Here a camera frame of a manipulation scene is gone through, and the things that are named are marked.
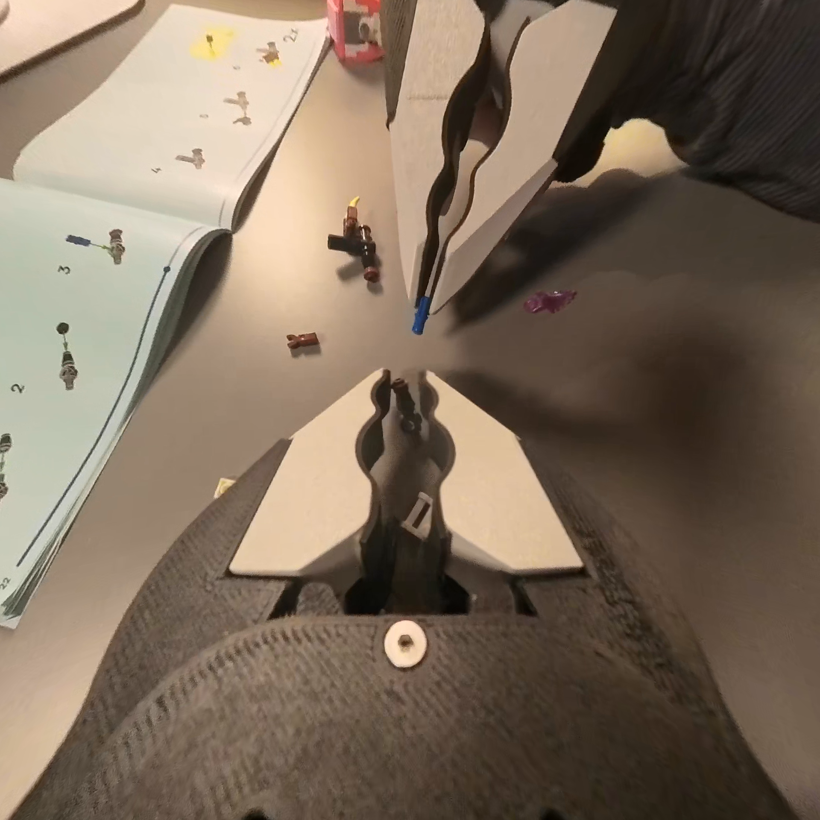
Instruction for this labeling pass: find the purple translucent toy piece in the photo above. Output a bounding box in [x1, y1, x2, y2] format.
[523, 289, 579, 316]

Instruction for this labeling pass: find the open instruction booklet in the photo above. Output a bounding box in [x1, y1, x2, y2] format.
[0, 3, 334, 630]

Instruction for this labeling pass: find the pink red printed box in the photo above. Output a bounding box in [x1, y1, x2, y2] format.
[325, 0, 386, 64]

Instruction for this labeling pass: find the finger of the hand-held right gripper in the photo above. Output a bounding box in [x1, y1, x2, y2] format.
[382, 0, 493, 303]
[428, 5, 620, 316]

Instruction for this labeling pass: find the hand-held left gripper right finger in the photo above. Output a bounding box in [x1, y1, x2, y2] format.
[416, 369, 586, 573]

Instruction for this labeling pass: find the brown black toy brick model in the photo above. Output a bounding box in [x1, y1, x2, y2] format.
[327, 195, 384, 284]

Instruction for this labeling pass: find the small dark toy brick piece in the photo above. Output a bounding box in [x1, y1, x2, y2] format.
[392, 378, 425, 438]

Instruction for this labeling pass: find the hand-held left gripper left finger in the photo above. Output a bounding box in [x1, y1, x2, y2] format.
[228, 368, 392, 575]

